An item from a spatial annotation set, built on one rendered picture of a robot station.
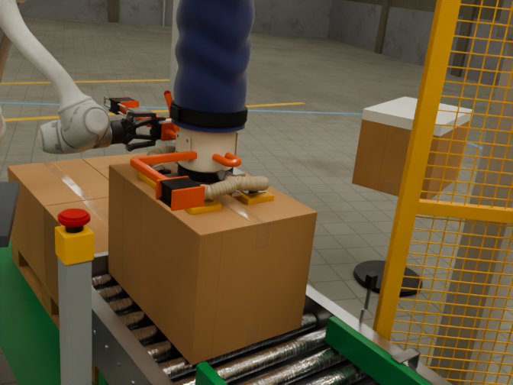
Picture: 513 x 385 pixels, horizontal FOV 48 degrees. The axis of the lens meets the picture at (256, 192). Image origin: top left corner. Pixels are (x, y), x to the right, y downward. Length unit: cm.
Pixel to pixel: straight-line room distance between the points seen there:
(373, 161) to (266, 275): 145
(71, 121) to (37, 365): 128
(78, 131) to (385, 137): 173
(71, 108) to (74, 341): 62
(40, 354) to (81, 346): 120
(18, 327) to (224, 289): 146
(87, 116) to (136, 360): 66
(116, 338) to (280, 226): 55
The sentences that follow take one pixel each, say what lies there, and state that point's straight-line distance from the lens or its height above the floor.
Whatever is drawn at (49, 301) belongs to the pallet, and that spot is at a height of 8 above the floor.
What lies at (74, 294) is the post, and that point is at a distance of 140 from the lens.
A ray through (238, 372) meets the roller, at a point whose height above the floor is 53.
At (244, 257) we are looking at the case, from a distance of 158.
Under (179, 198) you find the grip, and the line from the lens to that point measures 132.
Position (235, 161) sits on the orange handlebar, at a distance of 161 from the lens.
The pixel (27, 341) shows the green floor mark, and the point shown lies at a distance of 276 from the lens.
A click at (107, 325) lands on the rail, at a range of 175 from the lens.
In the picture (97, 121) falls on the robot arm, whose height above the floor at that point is 117.
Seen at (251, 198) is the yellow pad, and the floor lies 97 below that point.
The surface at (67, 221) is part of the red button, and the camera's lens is 131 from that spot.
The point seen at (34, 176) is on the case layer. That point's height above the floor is 54.
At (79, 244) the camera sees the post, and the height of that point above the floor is 98.
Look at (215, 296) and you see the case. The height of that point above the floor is 76.
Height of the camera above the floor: 156
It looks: 20 degrees down
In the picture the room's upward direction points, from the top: 6 degrees clockwise
